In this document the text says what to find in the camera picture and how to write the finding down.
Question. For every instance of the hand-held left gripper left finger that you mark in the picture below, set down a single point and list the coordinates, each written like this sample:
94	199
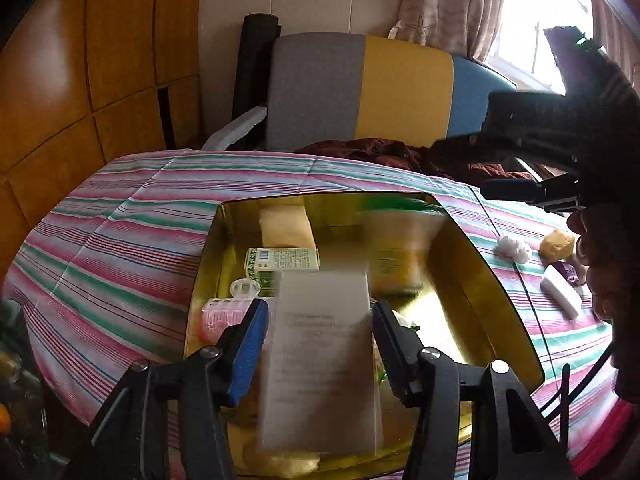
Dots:
247	350

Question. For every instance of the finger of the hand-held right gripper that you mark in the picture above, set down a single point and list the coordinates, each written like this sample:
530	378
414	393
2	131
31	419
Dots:
507	190
480	144

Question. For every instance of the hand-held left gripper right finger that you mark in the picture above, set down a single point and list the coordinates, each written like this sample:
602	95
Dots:
395	355

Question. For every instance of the white paper box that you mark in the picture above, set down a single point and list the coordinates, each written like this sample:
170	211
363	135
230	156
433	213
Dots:
320	350

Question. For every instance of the gold tin box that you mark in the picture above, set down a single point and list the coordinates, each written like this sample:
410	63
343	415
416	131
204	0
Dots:
470	300

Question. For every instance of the purple snack packet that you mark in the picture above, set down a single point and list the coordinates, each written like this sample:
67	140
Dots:
566	270

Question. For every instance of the yellow green package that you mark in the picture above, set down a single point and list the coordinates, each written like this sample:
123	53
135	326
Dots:
400	250

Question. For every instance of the person's right forearm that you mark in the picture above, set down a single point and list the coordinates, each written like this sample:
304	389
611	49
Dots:
630	360

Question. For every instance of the person's right hand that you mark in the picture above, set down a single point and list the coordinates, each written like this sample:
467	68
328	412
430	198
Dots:
605	270

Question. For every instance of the white packet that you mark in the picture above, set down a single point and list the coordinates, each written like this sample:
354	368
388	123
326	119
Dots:
404	321

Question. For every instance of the pink plastic container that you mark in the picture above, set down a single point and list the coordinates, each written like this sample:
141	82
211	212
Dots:
220	315

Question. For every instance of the white fluffy ball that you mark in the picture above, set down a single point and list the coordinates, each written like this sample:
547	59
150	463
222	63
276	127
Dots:
512	247

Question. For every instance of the yellow sponge cake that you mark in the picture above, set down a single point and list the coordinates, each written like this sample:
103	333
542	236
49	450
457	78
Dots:
556	245

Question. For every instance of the beige patterned curtain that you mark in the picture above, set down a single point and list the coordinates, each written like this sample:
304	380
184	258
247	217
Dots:
617	30
450	5

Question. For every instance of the green white box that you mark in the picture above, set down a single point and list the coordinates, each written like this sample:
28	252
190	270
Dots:
280	260

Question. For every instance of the dark red cloth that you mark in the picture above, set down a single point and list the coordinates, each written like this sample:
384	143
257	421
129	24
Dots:
380	149

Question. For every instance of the white bar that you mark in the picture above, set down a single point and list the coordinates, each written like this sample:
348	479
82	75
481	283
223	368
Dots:
562	295

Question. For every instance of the cream yellow packet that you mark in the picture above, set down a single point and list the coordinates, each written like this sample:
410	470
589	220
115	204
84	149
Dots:
285	227

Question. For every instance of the window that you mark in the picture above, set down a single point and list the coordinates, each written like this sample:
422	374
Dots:
530	20

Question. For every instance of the striped tablecloth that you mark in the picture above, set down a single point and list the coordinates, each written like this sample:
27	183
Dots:
125	240

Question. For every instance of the grey yellow blue chair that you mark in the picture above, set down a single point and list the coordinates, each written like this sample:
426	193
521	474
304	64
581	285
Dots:
320	90

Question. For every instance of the dark floor clutter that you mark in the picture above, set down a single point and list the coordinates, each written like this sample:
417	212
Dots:
25	400

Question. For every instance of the black rolled mat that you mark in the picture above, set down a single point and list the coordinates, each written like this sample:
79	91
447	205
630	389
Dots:
255	60

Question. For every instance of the wooden wardrobe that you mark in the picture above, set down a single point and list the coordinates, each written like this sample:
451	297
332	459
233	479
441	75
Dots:
75	85

